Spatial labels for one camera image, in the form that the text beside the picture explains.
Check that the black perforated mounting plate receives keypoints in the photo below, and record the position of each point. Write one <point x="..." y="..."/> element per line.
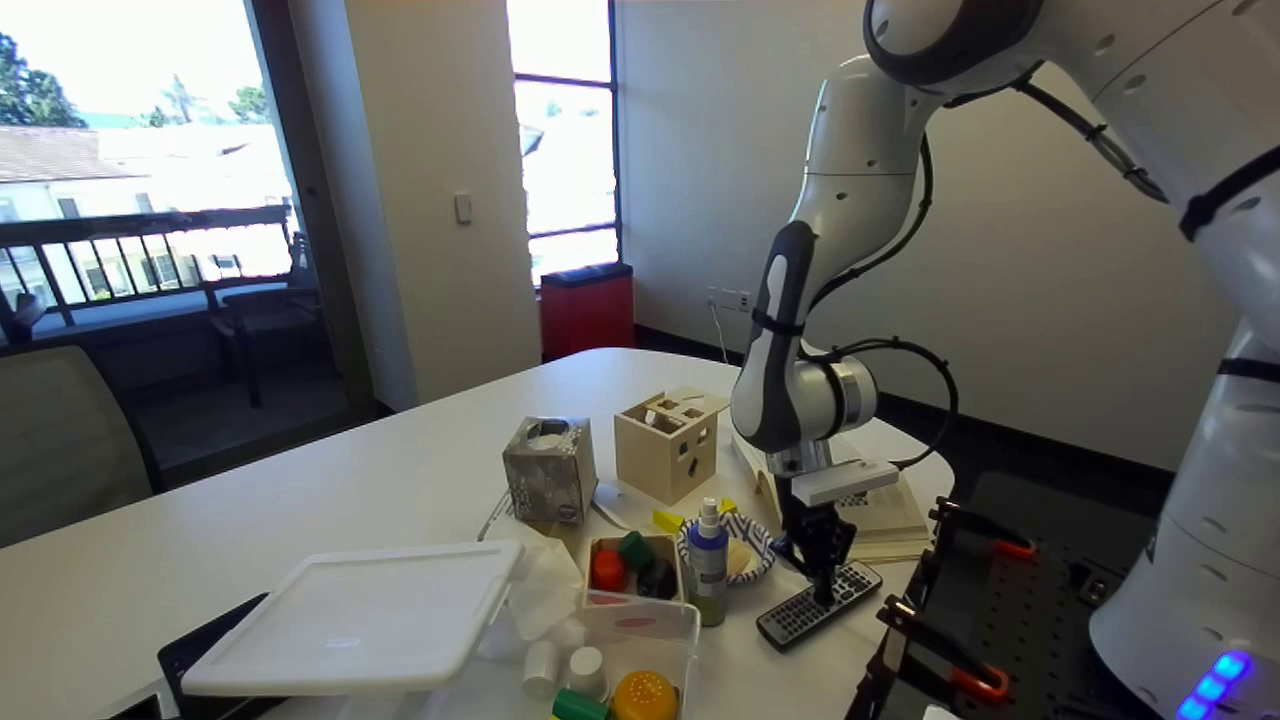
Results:
<point x="1054" y="601"/>

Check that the clear plastic bag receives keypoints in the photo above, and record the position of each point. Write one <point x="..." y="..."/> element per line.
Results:
<point x="546" y="587"/>

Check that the grey office chair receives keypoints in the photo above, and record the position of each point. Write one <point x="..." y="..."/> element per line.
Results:
<point x="60" y="441"/>

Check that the white glue bottle blue label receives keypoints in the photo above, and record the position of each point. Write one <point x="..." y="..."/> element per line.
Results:
<point x="704" y="563"/>

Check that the black remote control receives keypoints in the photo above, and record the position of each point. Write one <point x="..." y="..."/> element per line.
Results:
<point x="818" y="607"/>

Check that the round orange toy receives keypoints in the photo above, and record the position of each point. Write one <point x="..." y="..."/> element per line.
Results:
<point x="646" y="696"/>

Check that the open paperback book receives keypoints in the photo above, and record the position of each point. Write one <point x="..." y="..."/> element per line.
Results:
<point x="889" y="523"/>

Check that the yellow toy pieces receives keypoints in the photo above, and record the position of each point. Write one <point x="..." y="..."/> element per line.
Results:
<point x="667" y="523"/>

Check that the white plastic bin lid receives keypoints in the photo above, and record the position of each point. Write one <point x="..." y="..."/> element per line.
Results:
<point x="353" y="620"/>

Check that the blue patterned plate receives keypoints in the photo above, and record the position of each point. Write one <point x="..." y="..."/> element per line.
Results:
<point x="754" y="545"/>

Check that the clear plastic storage bin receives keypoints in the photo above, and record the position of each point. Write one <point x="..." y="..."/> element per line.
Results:
<point x="627" y="663"/>

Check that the red bin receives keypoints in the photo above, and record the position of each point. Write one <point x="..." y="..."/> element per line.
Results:
<point x="584" y="310"/>

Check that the wooden shape sorter box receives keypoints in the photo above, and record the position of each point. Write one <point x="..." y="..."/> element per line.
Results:
<point x="667" y="447"/>

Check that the small wooden box coloured blocks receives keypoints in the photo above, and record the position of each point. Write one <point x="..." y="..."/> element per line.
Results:
<point x="632" y="563"/>

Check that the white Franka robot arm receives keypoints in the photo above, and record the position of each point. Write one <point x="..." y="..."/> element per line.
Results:
<point x="1203" y="400"/>

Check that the white light switch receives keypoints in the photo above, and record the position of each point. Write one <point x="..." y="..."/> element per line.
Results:
<point x="463" y="209"/>

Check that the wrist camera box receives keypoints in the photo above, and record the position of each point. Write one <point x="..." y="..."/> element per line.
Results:
<point x="845" y="482"/>

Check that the grey marbled tissue box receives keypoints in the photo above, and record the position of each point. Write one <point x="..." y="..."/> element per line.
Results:
<point x="550" y="470"/>

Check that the neighbouring building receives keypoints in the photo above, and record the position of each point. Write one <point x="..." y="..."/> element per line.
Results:
<point x="132" y="165"/>

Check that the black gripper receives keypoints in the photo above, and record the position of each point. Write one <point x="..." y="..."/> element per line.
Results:
<point x="818" y="523"/>

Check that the dark balcony chair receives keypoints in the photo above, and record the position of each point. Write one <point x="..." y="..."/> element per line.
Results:
<point x="265" y="321"/>

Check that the dark balcony railing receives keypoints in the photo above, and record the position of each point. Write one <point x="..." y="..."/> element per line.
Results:
<point x="132" y="253"/>

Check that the green teal toy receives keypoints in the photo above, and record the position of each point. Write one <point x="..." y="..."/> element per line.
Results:
<point x="580" y="706"/>

